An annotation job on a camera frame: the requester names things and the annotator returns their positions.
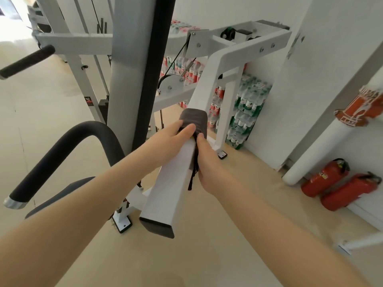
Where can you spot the person's right hand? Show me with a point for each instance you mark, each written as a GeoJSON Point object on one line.
{"type": "Point", "coordinates": [209, 164]}

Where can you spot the person's left hand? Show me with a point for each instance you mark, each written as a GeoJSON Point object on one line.
{"type": "Point", "coordinates": [170, 143]}

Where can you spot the dark grey cleaning cloth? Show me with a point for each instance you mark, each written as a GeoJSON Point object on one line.
{"type": "Point", "coordinates": [194, 119]}

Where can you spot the white gym machine frame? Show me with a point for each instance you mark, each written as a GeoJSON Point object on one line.
{"type": "Point", "coordinates": [167, 182]}

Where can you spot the person's left forearm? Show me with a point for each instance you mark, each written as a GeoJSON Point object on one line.
{"type": "Point", "coordinates": [65, 224]}

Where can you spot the person's right forearm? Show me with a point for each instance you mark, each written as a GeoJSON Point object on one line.
{"type": "Point", "coordinates": [284, 236]}

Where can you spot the stack of water bottle packs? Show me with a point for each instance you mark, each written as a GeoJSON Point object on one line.
{"type": "Point", "coordinates": [248, 107]}

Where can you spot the small black red sticker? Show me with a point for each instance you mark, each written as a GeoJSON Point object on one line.
{"type": "Point", "coordinates": [89, 100]}

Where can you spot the white vertical pipe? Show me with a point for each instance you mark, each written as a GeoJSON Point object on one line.
{"type": "Point", "coordinates": [329, 146]}

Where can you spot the black padded seat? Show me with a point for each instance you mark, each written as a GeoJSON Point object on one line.
{"type": "Point", "coordinates": [60, 197]}

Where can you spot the black bearing housing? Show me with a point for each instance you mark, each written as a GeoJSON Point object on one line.
{"type": "Point", "coordinates": [227, 33]}

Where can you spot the orange red pipe collar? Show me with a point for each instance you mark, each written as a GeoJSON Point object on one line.
{"type": "Point", "coordinates": [357, 109]}

